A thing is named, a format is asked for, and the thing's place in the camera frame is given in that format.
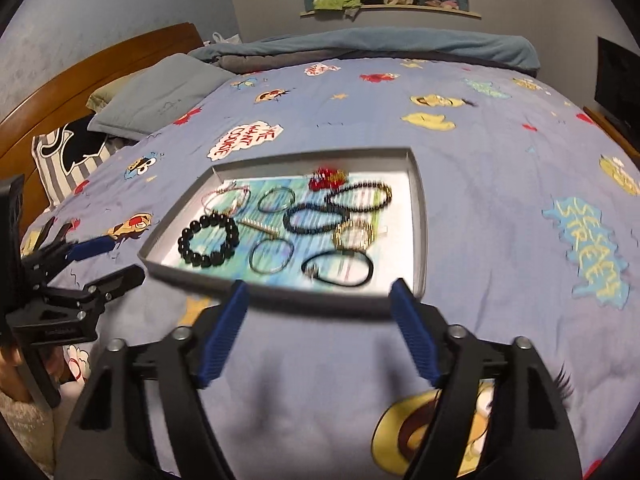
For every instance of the large silver hoop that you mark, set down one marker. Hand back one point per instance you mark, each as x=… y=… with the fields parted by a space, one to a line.
x=251 y=257

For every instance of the yellow green pillow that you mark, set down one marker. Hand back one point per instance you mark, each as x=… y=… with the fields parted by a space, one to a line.
x=105 y=95

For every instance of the grey shallow cardboard box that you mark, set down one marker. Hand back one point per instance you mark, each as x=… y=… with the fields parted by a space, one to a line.
x=416 y=210

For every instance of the wooden headboard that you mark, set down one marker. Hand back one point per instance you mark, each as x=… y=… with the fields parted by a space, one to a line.
x=100 y=60

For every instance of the person's left hand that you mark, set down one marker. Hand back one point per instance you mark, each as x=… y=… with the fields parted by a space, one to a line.
x=10 y=371

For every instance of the wooden screen stand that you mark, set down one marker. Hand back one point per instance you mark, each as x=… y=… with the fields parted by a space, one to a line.
x=612 y=132

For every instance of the small silver hoop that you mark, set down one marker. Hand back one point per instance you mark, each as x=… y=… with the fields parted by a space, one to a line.
x=259 y=203

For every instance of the gold pearl hair clip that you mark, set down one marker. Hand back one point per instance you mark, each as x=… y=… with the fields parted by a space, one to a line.
x=255 y=224

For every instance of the blue green printed paper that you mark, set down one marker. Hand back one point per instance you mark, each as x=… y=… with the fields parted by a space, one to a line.
x=295 y=247

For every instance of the red bead ornament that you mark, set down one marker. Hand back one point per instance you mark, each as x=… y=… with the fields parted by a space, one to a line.
x=322 y=180

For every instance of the grey brown blanket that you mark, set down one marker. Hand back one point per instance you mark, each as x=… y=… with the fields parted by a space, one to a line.
x=250 y=63

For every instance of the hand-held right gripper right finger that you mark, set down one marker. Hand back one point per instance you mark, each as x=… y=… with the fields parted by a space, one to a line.
x=415 y=335

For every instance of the blue cartoon printed bed sheet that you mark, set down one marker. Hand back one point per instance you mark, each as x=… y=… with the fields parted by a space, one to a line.
x=475 y=160

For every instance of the curved wooden wall shelf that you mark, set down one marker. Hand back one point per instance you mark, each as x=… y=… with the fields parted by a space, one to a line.
x=400 y=9

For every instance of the black flat screen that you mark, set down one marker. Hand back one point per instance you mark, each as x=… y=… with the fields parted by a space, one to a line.
x=620 y=80

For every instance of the grey green pillow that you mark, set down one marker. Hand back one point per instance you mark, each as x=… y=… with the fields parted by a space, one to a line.
x=160 y=95

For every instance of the teal blanket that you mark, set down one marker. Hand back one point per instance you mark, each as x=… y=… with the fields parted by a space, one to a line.
x=375 y=45

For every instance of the white plastic bag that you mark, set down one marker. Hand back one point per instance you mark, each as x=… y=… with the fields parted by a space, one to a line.
x=225 y=39

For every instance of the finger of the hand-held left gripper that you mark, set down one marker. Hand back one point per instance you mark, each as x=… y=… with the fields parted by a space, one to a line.
x=117 y=282
x=92 y=250

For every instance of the pink small item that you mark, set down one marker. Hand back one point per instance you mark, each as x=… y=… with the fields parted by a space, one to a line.
x=442 y=4

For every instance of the striped black white pillow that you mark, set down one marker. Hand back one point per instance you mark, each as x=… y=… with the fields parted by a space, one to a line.
x=75 y=152

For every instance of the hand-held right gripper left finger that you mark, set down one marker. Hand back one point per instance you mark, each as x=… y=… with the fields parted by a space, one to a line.
x=222 y=335

